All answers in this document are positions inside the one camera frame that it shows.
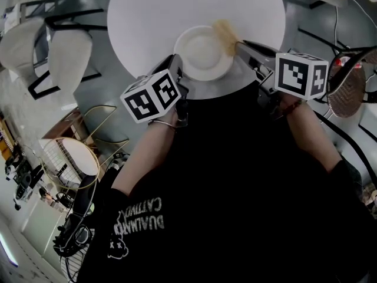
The brown wicker chair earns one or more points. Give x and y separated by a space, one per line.
347 90

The plastic bottle red label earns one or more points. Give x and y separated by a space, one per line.
347 62

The person's right forearm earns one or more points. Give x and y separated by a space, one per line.
312 140

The wooden cabinet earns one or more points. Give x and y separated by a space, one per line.
64 125

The white desk black frame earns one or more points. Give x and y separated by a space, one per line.
13 15

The person's black printed shirt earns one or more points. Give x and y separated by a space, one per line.
235 202

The round white table gold legs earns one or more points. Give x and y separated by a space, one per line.
153 16

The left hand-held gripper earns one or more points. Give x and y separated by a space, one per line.
150 96

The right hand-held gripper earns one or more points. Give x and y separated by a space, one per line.
300 75

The person's left forearm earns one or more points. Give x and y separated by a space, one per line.
141 158

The white plate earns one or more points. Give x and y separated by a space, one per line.
203 55

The yellow sponge cloth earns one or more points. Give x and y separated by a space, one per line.
224 34

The silver bangle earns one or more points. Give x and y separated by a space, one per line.
162 124

